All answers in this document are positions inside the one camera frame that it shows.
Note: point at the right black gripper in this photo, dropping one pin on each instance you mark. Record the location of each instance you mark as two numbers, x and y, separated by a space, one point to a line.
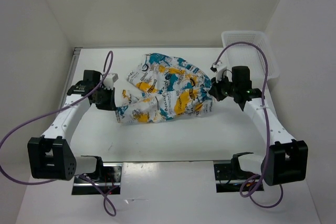
214 89

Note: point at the patterned white teal yellow shorts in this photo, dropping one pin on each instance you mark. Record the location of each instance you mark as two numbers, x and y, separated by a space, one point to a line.
168 88

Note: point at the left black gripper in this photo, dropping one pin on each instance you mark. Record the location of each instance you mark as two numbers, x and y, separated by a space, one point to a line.
111 105

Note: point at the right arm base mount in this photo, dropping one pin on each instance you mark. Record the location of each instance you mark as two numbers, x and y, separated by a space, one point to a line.
226 179

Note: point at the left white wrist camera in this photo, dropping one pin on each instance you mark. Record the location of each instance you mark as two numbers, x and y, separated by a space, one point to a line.
109 81

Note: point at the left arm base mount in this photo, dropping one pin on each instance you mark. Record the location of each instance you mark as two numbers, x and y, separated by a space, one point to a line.
109 181

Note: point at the white plastic basket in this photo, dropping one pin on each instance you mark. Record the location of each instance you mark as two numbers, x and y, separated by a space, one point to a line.
255 53

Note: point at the aluminium table edge rail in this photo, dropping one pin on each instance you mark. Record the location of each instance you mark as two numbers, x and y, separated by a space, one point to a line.
70 75

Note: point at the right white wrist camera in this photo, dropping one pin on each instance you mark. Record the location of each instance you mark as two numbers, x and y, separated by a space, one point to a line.
219 69

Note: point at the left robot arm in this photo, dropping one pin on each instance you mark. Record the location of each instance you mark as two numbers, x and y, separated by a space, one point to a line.
50 155

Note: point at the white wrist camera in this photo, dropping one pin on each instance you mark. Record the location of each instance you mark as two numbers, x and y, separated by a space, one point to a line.
219 69
109 81

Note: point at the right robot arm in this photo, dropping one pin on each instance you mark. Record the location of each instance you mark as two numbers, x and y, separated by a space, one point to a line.
286 158

